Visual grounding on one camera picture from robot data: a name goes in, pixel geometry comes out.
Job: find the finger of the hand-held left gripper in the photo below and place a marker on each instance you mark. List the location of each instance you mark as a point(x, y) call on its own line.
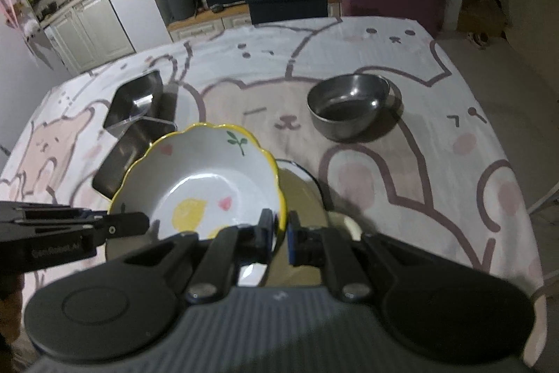
point(126, 224)

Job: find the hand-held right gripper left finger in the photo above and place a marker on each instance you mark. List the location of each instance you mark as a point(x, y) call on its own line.
point(265, 235)

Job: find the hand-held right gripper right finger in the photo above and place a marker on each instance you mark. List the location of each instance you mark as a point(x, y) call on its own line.
point(291, 239)

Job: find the white square leaf-print bowl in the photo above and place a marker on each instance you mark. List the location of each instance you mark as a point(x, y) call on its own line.
point(297, 166)

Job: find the yellow-rimmed scalloped bowl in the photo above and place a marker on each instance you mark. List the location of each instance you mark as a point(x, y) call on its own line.
point(205, 176)

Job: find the round stainless steel bowl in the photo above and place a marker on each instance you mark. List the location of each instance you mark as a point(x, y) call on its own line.
point(349, 124)

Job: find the square stainless steel tray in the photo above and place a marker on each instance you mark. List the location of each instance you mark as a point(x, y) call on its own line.
point(126, 163)
point(139, 91)

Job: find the bear printed tablecloth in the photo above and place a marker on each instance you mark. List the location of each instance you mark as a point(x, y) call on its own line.
point(393, 163)

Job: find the white kitchen cabinets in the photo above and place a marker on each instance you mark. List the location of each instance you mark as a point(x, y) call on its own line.
point(91, 32)

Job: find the low wooden-top cabinet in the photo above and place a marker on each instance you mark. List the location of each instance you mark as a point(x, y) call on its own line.
point(205, 23)

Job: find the grey trash bin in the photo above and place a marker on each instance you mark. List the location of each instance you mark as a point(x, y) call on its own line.
point(179, 6)

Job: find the light slipper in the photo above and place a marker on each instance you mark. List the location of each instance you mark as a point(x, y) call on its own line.
point(477, 39)

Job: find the cardboard box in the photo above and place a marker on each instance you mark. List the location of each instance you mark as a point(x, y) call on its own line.
point(484, 17)

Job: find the metal frame chair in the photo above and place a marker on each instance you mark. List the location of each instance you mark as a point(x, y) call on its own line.
point(546, 198)

